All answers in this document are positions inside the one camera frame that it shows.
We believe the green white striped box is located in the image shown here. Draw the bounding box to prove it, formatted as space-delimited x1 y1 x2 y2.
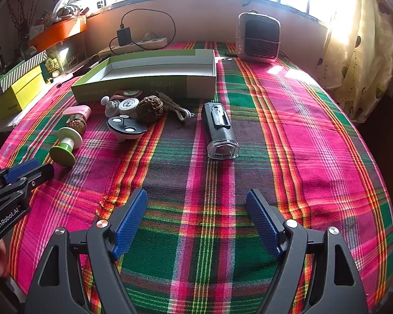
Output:
0 51 49 90

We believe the pink white clip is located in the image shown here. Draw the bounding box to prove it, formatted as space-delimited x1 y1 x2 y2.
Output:
62 105 91 121

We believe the black phone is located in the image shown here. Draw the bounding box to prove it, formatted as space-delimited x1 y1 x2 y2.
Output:
74 55 110 76

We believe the white plastic bag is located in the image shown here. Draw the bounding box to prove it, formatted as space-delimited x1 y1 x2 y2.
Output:
52 0 86 20

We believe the cream dotted curtain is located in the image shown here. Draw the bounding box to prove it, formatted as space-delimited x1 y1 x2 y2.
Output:
321 0 393 123

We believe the black flashlight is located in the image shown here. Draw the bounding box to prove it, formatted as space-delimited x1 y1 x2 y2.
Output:
201 102 241 160

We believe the person's left hand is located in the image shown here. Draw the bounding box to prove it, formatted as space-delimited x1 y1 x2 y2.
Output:
0 239 11 277

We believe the green white cardboard box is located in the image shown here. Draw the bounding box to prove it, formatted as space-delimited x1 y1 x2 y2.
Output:
71 49 217 103

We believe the small grey fan heater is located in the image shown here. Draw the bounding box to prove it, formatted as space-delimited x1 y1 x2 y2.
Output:
236 10 281 63

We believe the black charger cable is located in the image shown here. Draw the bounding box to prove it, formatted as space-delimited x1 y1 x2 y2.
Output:
110 8 177 56

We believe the black oval gadget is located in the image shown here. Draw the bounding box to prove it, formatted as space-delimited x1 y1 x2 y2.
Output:
107 114 148 143

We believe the large brown walnut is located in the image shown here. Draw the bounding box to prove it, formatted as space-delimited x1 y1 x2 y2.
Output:
137 96 164 123

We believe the orange box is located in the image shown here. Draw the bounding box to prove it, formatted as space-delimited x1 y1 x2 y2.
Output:
28 16 87 51

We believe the plaid pink green blanket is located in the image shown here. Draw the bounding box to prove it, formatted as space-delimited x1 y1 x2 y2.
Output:
0 41 393 314

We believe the white USB cable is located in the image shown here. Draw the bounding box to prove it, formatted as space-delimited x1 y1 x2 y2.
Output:
155 91 195 124

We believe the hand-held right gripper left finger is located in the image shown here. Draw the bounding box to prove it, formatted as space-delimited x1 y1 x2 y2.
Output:
24 188 149 314

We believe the grey round knob gadget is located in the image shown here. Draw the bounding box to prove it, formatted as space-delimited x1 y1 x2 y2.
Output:
101 96 122 116

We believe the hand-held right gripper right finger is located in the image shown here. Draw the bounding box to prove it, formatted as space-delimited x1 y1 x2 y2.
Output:
245 189 369 314

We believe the cream power strip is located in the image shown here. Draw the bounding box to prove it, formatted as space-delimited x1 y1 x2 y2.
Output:
98 36 168 57

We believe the yellow box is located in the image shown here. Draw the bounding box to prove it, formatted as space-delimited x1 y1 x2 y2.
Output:
0 64 48 118

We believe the small brown walnut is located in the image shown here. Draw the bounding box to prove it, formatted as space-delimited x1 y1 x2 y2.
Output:
68 119 86 136

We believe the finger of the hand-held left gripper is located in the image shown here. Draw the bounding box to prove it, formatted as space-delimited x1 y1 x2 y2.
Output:
0 164 54 205
0 159 40 187

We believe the small white bottle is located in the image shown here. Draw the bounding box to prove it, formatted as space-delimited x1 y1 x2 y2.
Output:
118 97 141 118

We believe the pink clip with green pad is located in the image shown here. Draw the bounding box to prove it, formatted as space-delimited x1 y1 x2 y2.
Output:
110 89 141 103

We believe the small green ornament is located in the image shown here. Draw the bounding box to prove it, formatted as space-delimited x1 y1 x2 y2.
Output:
45 57 61 79

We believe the black charger adapter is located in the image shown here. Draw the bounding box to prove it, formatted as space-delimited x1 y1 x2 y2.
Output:
117 28 132 45

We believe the green white spool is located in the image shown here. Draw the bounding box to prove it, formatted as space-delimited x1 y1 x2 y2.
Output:
49 127 83 168

